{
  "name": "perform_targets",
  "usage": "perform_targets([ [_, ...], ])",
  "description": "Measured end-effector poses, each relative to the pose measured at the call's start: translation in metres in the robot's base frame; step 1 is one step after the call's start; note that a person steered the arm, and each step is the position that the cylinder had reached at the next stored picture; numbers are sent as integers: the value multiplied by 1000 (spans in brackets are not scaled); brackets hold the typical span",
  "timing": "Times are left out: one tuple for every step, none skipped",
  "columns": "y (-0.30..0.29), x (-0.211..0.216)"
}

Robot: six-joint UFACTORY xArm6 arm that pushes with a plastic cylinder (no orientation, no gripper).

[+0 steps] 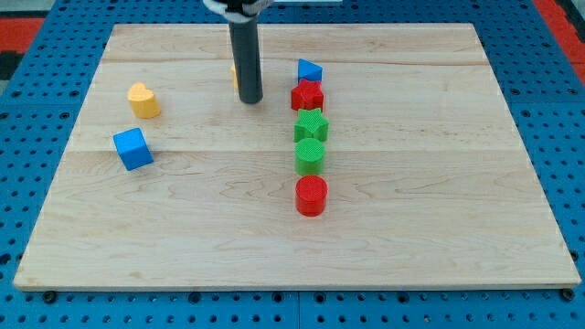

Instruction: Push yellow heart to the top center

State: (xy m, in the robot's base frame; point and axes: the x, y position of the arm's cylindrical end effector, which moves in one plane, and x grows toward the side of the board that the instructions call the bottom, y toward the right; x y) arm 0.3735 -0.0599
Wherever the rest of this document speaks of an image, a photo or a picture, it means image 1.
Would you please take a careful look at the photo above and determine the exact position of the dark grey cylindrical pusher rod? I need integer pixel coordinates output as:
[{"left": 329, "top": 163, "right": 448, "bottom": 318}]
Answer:
[{"left": 229, "top": 18, "right": 263, "bottom": 104}]

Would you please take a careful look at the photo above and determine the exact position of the white and black rod mount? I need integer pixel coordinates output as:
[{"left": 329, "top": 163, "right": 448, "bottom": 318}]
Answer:
[{"left": 202, "top": 0, "right": 273, "bottom": 24}]

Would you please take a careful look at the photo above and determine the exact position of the yellow heart block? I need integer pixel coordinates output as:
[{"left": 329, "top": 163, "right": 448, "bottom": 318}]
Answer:
[{"left": 127, "top": 82, "right": 161, "bottom": 119}]

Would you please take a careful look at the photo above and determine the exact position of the yellow block behind rod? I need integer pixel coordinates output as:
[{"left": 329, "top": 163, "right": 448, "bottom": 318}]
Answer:
[{"left": 230, "top": 64, "right": 239, "bottom": 90}]

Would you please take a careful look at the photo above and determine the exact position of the blue triangle block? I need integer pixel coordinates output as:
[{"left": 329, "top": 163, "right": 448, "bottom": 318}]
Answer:
[{"left": 297, "top": 58, "right": 323, "bottom": 82}]

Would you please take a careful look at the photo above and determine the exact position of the red star block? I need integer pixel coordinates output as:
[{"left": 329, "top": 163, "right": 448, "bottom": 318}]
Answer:
[{"left": 291, "top": 79, "right": 324, "bottom": 111}]

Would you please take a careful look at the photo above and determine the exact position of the green star block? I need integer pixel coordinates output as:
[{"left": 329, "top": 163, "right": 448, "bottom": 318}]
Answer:
[{"left": 293, "top": 108, "right": 329, "bottom": 143}]

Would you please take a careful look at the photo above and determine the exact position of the green cylinder block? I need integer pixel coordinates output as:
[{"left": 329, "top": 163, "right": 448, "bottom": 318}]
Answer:
[{"left": 295, "top": 138, "right": 325, "bottom": 176}]

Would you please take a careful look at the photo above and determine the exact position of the blue cube block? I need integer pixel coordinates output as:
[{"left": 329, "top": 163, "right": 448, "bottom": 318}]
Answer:
[{"left": 112, "top": 128, "right": 154, "bottom": 171}]

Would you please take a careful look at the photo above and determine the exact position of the light wooden board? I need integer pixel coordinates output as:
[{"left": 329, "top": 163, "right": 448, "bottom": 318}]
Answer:
[{"left": 14, "top": 23, "right": 581, "bottom": 292}]

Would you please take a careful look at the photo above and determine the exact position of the red cylinder block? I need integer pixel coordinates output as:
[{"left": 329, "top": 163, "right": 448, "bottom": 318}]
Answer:
[{"left": 295, "top": 175, "right": 328, "bottom": 217}]

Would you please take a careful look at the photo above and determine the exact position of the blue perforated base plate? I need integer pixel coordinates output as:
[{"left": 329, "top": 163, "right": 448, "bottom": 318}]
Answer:
[{"left": 1, "top": 1, "right": 584, "bottom": 328}]

